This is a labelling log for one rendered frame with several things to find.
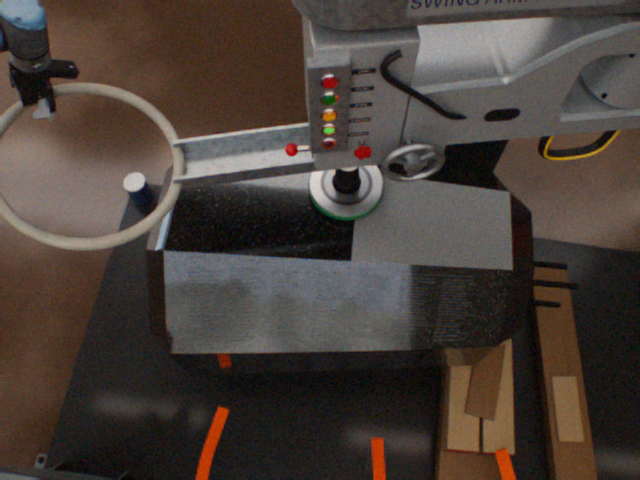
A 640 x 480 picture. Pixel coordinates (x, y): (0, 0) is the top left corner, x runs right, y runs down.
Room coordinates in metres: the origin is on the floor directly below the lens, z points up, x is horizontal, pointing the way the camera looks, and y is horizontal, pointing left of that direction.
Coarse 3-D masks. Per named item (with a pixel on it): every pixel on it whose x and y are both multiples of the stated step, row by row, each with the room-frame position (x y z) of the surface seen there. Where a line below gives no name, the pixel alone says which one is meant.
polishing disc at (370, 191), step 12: (360, 168) 0.88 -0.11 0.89; (372, 168) 0.88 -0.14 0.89; (312, 180) 0.84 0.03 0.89; (324, 180) 0.84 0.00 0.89; (372, 180) 0.84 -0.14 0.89; (312, 192) 0.80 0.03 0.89; (324, 192) 0.80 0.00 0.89; (336, 192) 0.80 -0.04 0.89; (360, 192) 0.80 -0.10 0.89; (372, 192) 0.80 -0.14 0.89; (324, 204) 0.76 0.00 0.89; (336, 204) 0.76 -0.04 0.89; (348, 204) 0.76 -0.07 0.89; (360, 204) 0.76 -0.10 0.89; (372, 204) 0.76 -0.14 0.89; (348, 216) 0.73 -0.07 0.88
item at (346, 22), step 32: (320, 0) 0.73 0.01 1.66; (352, 0) 0.72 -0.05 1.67; (384, 0) 0.72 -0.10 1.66; (416, 0) 0.73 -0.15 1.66; (448, 0) 0.74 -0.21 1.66; (480, 0) 0.74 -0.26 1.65; (512, 0) 0.75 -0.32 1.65; (544, 0) 0.76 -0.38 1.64; (576, 0) 0.76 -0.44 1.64; (608, 0) 0.77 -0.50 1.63
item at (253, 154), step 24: (192, 144) 0.83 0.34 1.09; (216, 144) 0.84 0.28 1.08; (240, 144) 0.85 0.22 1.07; (264, 144) 0.85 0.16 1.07; (192, 168) 0.78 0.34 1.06; (216, 168) 0.78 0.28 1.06; (240, 168) 0.75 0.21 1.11; (264, 168) 0.75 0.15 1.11; (288, 168) 0.75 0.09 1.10; (312, 168) 0.76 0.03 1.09
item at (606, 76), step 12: (600, 60) 0.88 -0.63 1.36; (612, 60) 0.86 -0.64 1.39; (624, 60) 0.84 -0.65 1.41; (636, 60) 0.83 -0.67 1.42; (588, 72) 0.89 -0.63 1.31; (600, 72) 0.87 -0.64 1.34; (612, 72) 0.85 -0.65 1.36; (624, 72) 0.83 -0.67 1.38; (636, 72) 0.82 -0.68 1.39; (588, 84) 0.88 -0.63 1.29; (600, 84) 0.85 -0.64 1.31; (612, 84) 0.84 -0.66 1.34; (624, 84) 0.82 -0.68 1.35; (636, 84) 0.82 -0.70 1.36; (600, 96) 0.84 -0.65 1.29; (612, 96) 0.83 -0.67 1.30; (624, 96) 0.82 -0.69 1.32; (636, 96) 0.81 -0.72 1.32
